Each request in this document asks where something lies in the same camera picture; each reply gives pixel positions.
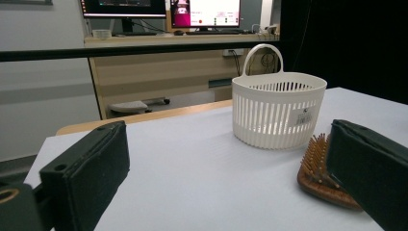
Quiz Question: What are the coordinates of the black curtain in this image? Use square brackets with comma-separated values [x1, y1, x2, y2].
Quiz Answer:
[278, 0, 408, 105]

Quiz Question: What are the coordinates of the white plastic basket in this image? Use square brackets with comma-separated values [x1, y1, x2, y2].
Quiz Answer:
[231, 43, 328, 150]

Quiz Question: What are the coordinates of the black keyboard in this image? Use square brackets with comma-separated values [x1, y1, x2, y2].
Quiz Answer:
[112, 31, 158, 37]
[186, 29, 248, 36]

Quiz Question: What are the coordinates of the wooden hairbrush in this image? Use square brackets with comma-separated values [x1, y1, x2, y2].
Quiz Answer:
[296, 133, 364, 212]

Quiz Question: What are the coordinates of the white power strip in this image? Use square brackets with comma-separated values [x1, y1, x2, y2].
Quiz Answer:
[222, 48, 244, 58]

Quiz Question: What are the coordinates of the white pink screen computer monitor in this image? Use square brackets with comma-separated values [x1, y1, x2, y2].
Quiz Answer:
[169, 0, 242, 32]

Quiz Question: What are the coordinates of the light wooden table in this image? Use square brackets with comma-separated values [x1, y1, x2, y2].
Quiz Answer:
[56, 99, 234, 136]

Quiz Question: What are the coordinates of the grey office chair base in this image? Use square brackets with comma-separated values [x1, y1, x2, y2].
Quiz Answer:
[107, 96, 171, 116]

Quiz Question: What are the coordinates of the white table cover board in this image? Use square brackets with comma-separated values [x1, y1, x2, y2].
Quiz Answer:
[23, 87, 408, 231]

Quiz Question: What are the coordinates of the black horizontal frame bar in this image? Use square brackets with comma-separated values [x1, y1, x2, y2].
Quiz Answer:
[0, 39, 280, 63]

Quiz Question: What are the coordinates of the light wooden desk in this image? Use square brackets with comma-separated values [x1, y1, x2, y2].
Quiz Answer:
[84, 32, 280, 119]

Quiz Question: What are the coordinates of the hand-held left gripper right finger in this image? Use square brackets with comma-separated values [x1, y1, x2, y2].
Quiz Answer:
[326, 118, 408, 231]

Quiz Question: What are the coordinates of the dark screen computer monitor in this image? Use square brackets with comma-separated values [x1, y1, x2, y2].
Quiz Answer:
[79, 0, 167, 33]

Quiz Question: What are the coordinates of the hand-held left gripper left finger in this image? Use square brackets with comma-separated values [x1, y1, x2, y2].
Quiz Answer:
[38, 120, 131, 231]

